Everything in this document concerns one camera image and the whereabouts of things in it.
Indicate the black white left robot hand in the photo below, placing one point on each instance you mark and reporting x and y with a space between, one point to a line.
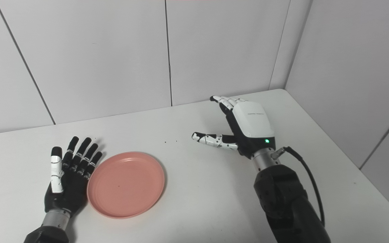
71 192

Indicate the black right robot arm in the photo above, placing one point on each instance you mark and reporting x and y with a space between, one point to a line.
285 202

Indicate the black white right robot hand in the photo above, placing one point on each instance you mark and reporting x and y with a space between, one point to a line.
252 121

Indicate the pink round plate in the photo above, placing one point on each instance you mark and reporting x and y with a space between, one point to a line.
126 185

